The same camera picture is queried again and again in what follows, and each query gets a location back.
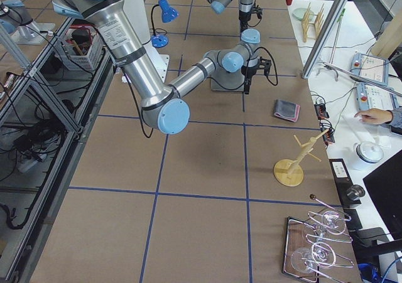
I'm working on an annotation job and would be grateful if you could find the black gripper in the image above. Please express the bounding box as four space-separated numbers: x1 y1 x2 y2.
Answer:
239 10 252 22
243 57 258 93

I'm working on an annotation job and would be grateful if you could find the person hand on table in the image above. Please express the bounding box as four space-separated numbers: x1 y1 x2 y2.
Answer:
354 108 393 125

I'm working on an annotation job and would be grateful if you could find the grey folded cloth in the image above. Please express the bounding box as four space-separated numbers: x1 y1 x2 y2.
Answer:
273 99 300 122

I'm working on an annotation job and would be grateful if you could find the pale green plate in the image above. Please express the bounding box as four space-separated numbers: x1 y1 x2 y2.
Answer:
292 8 315 21

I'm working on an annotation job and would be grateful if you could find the wooden dish rack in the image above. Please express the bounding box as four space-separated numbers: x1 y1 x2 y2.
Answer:
301 4 324 43

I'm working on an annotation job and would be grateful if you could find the blue desk lamp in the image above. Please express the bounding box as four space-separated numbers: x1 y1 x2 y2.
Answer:
149 0 180 49

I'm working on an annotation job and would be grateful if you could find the metal rod stand green clip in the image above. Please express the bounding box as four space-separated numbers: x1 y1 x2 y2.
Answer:
322 9 401 97

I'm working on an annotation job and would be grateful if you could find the wooden mug tree stand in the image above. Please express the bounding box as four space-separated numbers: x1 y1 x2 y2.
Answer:
273 129 329 187

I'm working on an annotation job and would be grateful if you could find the near teach pendant tablet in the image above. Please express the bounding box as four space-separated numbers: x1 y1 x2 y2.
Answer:
356 82 399 110

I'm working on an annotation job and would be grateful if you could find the teach pendant tablet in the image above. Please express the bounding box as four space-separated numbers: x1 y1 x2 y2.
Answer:
350 53 389 86
356 82 399 110

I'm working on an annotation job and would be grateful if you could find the far teach pendant tablet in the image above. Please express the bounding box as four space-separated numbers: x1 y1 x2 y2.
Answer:
350 53 389 86

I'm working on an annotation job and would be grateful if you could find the white enamel pot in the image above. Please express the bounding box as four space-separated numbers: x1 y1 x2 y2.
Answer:
350 141 384 170

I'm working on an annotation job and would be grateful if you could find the seated person dark jacket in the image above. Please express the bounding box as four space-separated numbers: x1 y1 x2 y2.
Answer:
389 107 402 135

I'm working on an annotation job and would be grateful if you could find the white plastic basket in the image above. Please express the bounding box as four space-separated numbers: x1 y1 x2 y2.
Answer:
58 24 103 71

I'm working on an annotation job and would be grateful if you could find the black monitor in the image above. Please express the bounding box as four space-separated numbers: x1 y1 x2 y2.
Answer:
363 151 401 239

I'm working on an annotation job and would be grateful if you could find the aluminium frame post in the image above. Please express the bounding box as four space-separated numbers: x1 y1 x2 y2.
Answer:
301 0 348 79

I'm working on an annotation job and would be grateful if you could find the wire glass rack tray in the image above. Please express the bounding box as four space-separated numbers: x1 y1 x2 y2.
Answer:
281 209 354 282

